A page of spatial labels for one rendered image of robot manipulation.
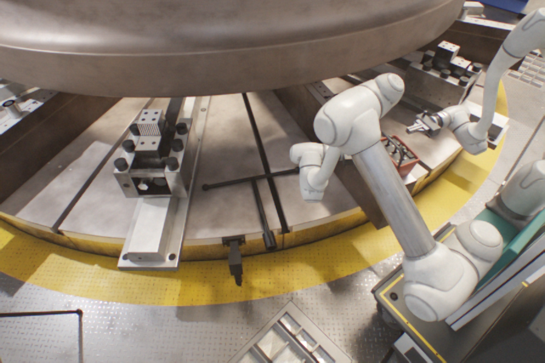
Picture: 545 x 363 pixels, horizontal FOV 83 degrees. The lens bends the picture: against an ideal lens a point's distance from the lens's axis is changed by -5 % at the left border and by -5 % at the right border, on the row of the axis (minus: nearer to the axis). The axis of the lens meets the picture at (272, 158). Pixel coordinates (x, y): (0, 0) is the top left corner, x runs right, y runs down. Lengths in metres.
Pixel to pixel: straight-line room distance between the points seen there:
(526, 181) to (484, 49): 2.39
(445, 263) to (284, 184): 1.22
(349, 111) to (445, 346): 1.22
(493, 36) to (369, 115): 2.88
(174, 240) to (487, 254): 1.42
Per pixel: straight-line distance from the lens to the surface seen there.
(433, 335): 1.79
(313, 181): 1.43
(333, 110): 0.94
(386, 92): 1.04
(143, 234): 1.81
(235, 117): 2.56
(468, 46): 3.79
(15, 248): 2.76
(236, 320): 2.00
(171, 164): 1.70
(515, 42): 1.60
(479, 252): 1.21
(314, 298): 2.05
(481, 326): 1.91
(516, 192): 1.62
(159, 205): 1.88
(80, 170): 2.50
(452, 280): 1.12
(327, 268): 2.13
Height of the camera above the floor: 1.91
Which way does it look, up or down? 46 degrees down
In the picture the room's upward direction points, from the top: straight up
